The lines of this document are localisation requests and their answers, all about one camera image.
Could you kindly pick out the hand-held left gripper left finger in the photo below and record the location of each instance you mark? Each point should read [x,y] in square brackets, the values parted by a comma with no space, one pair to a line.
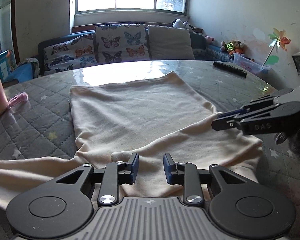
[134,167]

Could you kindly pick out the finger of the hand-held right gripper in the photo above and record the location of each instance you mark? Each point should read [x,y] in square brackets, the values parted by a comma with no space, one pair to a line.
[260,126]
[230,114]

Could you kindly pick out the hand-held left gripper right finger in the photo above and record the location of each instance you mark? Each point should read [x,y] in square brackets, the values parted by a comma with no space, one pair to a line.
[167,168]

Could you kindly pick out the cream garment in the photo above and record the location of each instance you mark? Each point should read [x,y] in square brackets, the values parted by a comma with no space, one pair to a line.
[140,110]

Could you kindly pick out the black remote control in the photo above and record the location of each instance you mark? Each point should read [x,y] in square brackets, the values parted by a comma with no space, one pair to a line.
[230,69]

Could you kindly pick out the clear plastic storage box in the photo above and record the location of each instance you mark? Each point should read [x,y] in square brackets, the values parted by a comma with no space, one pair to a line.
[250,66]

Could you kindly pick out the brown and green plush toys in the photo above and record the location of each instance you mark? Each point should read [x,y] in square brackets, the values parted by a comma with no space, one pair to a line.
[232,47]

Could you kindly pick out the colourful paper pinwheel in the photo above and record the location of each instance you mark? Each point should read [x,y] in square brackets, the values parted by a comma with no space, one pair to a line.
[280,40]

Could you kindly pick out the pink plush toy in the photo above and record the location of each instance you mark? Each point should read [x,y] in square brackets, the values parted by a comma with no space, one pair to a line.
[208,39]

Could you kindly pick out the blue sofa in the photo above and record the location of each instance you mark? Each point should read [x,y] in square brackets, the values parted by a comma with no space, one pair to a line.
[198,42]

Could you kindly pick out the plain grey cushion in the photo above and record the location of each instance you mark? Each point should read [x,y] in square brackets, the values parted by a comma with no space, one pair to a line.
[170,42]

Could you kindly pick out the panda plush toy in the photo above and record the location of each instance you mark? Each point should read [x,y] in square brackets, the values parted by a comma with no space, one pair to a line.
[180,24]

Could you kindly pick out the grey quilted star tablecloth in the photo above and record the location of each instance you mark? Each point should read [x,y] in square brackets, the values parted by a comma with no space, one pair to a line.
[27,130]

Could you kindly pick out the square butterfly print cushion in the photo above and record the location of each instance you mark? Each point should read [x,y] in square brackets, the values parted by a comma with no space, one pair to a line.
[120,42]

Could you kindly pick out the wide butterfly print cushion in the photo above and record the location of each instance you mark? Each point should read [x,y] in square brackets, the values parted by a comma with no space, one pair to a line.
[70,52]

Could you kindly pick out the crumpled grey cloth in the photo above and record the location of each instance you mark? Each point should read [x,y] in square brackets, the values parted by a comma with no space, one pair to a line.
[31,63]

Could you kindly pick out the blue chair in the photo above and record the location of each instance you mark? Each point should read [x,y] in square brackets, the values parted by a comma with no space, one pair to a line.
[20,72]

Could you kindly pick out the blue picture board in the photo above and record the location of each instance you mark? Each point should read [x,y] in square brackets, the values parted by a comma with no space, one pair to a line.
[2,63]

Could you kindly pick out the dark wooden door frame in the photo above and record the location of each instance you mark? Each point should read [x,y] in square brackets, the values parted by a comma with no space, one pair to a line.
[14,17]

